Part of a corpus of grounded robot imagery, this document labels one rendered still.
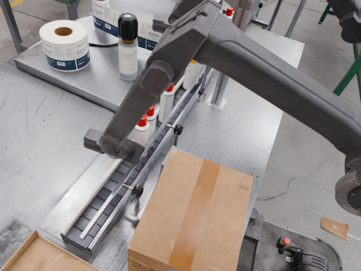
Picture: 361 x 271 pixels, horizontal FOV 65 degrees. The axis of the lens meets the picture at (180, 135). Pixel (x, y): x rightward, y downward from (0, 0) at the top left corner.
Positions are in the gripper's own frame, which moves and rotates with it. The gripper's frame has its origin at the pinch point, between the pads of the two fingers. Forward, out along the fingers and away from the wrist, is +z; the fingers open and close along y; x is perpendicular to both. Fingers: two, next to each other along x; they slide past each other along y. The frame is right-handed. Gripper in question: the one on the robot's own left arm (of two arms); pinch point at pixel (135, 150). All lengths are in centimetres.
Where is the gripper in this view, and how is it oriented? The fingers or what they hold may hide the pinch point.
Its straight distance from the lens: 102.4
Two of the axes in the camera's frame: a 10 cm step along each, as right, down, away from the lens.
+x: -4.2, 9.1, -0.2
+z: 1.4, 0.8, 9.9
